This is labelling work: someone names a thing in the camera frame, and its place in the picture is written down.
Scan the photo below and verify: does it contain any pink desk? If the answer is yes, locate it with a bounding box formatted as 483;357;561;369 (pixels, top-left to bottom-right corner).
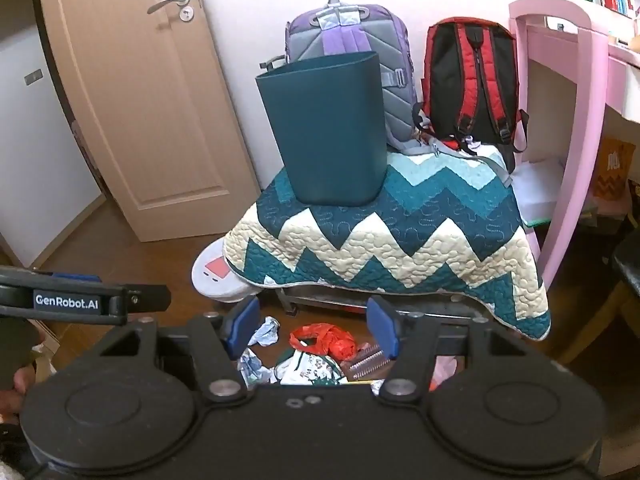
508;0;640;292

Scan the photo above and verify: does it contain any wooden chair black seat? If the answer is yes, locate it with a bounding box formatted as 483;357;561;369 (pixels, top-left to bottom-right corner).
560;232;640;367

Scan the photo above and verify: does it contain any white panel door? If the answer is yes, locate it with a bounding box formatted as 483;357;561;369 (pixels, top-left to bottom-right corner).
0;35;109;269

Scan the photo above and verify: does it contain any red black backpack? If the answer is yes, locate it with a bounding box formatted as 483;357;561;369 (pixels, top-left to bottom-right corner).
422;17;530;174

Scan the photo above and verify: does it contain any purple grey backpack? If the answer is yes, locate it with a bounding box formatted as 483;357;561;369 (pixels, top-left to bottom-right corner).
260;0;434;157

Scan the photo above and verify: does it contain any orange paper bag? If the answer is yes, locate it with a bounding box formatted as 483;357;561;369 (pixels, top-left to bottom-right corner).
595;137;637;217

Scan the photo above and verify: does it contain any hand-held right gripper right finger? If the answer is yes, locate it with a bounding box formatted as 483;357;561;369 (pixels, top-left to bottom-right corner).
367;296;540;405

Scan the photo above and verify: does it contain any person's left hand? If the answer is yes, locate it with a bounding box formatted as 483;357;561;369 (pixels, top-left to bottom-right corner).
0;317;45;413

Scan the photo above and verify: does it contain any white paper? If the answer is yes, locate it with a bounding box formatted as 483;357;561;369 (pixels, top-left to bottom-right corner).
237;347;277;389
247;316;281;349

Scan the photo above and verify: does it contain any silver door handle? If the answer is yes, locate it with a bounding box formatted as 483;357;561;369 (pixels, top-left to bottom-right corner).
146;0;194;22

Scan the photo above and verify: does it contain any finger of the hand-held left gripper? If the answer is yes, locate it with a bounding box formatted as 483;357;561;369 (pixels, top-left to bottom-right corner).
124;284;172;314

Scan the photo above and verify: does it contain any teal white cloth piece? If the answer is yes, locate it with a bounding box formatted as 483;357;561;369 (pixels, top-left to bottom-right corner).
272;350;347;387

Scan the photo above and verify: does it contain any teal cream zigzag quilt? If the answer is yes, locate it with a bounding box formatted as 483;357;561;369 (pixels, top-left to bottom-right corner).
222;142;552;342

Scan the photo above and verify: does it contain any brown hair brush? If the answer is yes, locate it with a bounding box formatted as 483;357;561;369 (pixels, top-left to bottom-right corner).
347;342;391;379

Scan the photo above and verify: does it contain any beige wooden door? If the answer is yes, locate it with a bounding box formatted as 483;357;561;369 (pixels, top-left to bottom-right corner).
35;0;264;244

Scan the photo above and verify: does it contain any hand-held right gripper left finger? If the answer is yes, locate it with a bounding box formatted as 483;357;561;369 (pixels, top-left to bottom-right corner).
100;296;261;404

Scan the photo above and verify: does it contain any pink cloth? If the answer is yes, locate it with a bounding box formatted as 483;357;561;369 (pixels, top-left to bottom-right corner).
430;355;464;392

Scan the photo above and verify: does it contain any white box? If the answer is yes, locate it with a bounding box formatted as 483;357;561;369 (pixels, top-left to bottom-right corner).
510;157;569;227

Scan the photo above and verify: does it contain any red plastic bag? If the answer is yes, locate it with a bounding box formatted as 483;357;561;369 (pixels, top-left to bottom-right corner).
289;323;359;361

